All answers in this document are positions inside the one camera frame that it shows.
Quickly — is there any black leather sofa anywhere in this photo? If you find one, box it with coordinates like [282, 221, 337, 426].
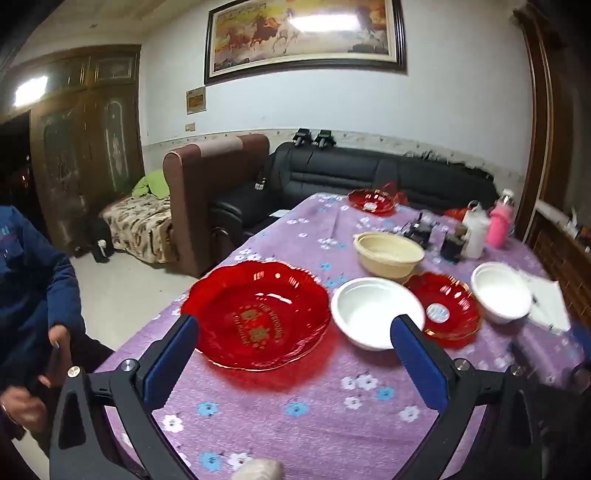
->
[210, 141, 499, 241]

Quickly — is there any purple floral tablecloth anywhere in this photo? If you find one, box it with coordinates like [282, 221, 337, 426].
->
[95, 191, 587, 480]

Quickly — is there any brown fabric sofa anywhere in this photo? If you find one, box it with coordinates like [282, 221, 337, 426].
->
[163, 134, 271, 278]

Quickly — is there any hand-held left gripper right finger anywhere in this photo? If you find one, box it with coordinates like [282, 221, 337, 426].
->
[390, 314, 555, 480]

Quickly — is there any green cloth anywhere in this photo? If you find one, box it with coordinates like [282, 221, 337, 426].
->
[131, 170, 171, 199]

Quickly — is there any pale round object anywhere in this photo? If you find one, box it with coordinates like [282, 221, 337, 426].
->
[233, 459, 284, 480]

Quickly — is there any small red labelled plate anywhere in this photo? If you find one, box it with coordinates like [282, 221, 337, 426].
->
[403, 271, 482, 342]

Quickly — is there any large white bowl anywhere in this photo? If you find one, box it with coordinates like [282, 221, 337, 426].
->
[331, 277, 426, 350]

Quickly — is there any small white bowl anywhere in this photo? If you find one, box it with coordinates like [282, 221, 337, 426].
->
[471, 261, 533, 324]

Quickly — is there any white plastic jar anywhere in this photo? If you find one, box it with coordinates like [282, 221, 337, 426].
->
[462, 200, 491, 259]

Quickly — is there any wooden lattice cabinet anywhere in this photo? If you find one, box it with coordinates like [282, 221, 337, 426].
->
[531, 203, 591, 324]

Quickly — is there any dark wooden wardrobe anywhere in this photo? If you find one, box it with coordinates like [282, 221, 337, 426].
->
[0, 44, 144, 241]

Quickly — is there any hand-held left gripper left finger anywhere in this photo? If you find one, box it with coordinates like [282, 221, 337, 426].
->
[50, 315, 200, 480]

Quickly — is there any beige plastic basket bowl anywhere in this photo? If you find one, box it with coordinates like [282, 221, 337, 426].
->
[353, 232, 426, 283]

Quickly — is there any dark glass jar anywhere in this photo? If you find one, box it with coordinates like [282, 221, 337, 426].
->
[441, 226, 467, 263]

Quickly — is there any small yellow wall plaque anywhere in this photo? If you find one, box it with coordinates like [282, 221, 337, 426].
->
[186, 86, 207, 115]

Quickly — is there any pink knit-sleeved bottle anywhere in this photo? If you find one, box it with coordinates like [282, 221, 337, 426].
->
[485, 189, 515, 247]

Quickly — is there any wooden door frame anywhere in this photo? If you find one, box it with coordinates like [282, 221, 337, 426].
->
[512, 4, 568, 241]

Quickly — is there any small black device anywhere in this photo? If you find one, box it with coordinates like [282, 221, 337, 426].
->
[404, 213, 437, 250]

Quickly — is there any large red glass plate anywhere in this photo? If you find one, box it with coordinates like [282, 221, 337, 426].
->
[180, 260, 332, 371]

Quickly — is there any patterned brown blanket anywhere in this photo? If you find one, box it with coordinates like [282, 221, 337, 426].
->
[99, 194, 178, 264]

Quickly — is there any white lined notebook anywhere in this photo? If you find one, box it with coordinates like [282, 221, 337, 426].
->
[517, 270, 572, 334]

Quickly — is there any red scalloped glass plate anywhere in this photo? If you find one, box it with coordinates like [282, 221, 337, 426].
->
[347, 188, 398, 214]

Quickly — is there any framed horse painting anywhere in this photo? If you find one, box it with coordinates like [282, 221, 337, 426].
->
[204, 0, 408, 86]

